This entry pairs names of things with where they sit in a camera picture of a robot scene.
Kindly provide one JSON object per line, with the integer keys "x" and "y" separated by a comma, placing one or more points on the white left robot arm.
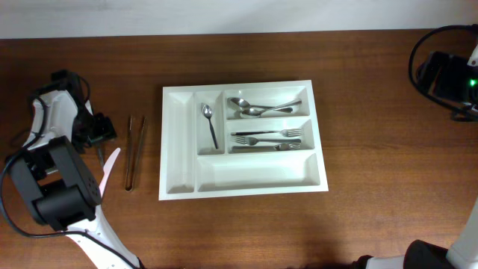
{"x": 56, "y": 185}

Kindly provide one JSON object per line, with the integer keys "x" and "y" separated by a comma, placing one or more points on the steel tablespoon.
{"x": 240, "y": 104}
{"x": 258, "y": 112}

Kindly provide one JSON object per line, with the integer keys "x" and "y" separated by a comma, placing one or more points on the steel fork horizontal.
{"x": 284, "y": 133}

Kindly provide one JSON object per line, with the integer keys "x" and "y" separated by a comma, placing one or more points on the steel fork slanted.
{"x": 251, "y": 141}

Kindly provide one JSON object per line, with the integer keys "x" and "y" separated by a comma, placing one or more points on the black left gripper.
{"x": 107, "y": 131}

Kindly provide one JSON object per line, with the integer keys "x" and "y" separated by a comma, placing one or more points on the long steel tongs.
{"x": 133, "y": 152}

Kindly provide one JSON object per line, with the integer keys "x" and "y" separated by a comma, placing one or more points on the steel fork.
{"x": 278, "y": 147}

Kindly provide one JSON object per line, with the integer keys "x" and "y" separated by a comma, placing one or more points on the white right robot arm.
{"x": 462, "y": 253}

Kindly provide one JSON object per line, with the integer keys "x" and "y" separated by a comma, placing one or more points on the small steel teaspoon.
{"x": 100, "y": 154}
{"x": 208, "y": 113}

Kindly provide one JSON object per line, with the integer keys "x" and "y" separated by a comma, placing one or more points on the white plastic knife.
{"x": 109, "y": 164}

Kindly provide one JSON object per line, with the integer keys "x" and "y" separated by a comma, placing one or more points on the white cutlery tray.
{"x": 192, "y": 168}

